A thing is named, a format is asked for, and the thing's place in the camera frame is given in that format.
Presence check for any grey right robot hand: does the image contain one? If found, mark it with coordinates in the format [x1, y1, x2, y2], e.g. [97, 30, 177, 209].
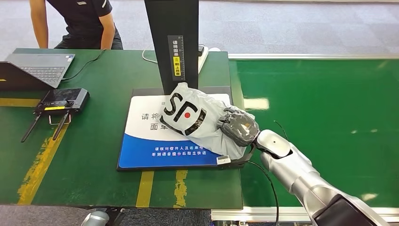
[216, 107, 261, 147]

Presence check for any grey plastic courier package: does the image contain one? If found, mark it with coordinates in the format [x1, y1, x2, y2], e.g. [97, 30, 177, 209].
[159, 82, 251, 161]

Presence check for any green conveyor belt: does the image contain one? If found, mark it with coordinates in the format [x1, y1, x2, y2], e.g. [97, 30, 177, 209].
[211, 53, 399, 223]

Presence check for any black inbound scanning machine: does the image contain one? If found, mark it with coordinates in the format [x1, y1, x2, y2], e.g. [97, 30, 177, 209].
[116, 0, 233, 172]

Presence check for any white power strip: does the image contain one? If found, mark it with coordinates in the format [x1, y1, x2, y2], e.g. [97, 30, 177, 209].
[197, 45, 210, 75]

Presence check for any white blue instruction sheet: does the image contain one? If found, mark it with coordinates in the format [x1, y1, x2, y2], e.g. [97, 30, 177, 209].
[118, 93, 232, 170]

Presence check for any green table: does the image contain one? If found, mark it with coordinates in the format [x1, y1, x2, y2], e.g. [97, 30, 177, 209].
[0, 48, 244, 210]

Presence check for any black remote controller with antennas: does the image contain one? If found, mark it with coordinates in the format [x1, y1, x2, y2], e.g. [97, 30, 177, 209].
[21, 88, 91, 144]

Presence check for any person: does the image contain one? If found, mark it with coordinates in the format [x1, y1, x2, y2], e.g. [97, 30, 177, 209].
[29, 0, 124, 50]

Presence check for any grey laptop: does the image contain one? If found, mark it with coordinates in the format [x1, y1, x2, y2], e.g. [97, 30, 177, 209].
[0, 53, 76, 92]

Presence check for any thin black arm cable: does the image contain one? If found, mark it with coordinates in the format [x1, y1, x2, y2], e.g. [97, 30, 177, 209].
[273, 120, 288, 141]

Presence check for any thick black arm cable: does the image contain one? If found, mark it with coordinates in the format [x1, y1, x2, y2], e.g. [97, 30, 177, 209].
[247, 160, 280, 226]

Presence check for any white cable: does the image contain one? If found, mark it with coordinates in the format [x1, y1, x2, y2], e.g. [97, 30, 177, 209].
[142, 48, 159, 65]

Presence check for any black laptop cable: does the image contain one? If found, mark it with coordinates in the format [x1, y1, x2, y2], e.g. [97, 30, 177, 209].
[61, 48, 107, 81]

